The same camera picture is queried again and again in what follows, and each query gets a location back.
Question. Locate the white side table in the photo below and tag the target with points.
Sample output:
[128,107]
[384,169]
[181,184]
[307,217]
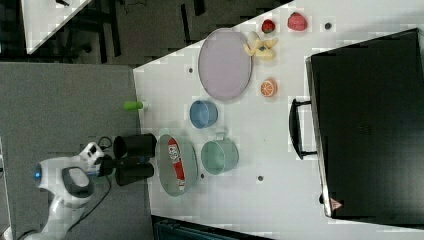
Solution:
[43,18]

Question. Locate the black cylinder upper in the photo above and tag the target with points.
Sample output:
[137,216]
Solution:
[135,146]

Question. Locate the red plush ketchup bottle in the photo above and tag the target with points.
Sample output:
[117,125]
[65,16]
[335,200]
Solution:
[176,159]

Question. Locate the black toaster oven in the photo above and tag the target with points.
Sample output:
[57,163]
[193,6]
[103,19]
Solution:
[368,116]

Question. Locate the strawberry toy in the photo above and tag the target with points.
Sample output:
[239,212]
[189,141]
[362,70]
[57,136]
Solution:
[268,26]

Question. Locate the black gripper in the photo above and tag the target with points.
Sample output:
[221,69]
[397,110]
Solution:
[107,164]

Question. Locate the peeled banana toy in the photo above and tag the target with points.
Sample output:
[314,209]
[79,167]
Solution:
[262,49]

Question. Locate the orange slice toy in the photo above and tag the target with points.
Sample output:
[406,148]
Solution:
[269,88]

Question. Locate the lilac round plate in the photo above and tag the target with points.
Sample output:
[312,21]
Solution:
[224,67]

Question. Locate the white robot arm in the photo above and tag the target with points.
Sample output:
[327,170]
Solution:
[82,193]

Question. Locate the pink plush toy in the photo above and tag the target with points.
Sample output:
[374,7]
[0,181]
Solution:
[297,22]

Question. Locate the blue bowl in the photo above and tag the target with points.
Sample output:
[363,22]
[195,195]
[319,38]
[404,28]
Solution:
[203,114]

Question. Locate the green mug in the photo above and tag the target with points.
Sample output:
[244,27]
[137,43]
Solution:
[219,155]

